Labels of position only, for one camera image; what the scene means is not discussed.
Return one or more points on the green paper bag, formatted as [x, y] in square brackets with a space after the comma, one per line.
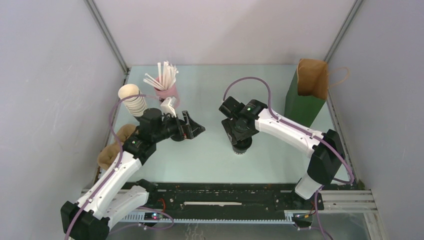
[308, 90]

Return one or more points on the white wrapped straws bundle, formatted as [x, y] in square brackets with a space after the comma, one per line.
[167, 76]

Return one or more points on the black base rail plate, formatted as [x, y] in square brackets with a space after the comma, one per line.
[227, 201]

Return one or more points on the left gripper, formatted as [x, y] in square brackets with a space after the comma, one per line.
[168, 116]

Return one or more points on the black sleeved paper cup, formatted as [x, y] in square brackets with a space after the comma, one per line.
[242, 146]

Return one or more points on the brown cardboard cup carrier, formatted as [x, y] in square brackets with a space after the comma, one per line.
[107, 156]

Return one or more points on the stack of black lids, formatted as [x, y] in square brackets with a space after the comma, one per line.
[177, 135]

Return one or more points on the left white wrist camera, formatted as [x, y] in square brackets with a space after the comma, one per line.
[167, 106]

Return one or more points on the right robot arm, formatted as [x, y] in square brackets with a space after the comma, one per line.
[282, 152]

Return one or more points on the stack of paper cups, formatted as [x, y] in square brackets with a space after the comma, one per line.
[133, 101]

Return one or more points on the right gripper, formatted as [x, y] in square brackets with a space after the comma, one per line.
[228, 125]

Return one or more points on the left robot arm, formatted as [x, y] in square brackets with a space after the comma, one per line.
[94, 214]

